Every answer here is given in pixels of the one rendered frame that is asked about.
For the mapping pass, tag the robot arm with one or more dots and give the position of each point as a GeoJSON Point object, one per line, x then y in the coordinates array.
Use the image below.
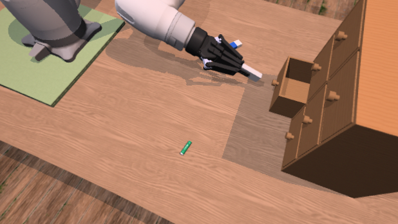
{"type": "Point", "coordinates": [57, 28]}

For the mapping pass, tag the blue and white eraser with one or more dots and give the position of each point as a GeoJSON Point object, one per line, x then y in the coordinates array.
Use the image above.
{"type": "Point", "coordinates": [236, 44]}

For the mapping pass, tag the brown wooden drawer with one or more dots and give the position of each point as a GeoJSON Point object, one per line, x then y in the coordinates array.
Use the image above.
{"type": "Point", "coordinates": [321, 69]}
{"type": "Point", "coordinates": [348, 37]}
{"type": "Point", "coordinates": [293, 137]}
{"type": "Point", "coordinates": [291, 90]}
{"type": "Point", "coordinates": [339, 112]}
{"type": "Point", "coordinates": [312, 122]}

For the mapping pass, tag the brown wooden chest of drawers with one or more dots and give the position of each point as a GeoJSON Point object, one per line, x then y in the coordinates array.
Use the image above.
{"type": "Point", "coordinates": [362, 159]}

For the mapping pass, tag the green aaa battery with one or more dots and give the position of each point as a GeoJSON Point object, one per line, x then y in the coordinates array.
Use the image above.
{"type": "Point", "coordinates": [185, 148]}

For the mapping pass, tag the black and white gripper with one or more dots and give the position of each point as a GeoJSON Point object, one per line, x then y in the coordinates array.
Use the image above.
{"type": "Point", "coordinates": [218, 55]}

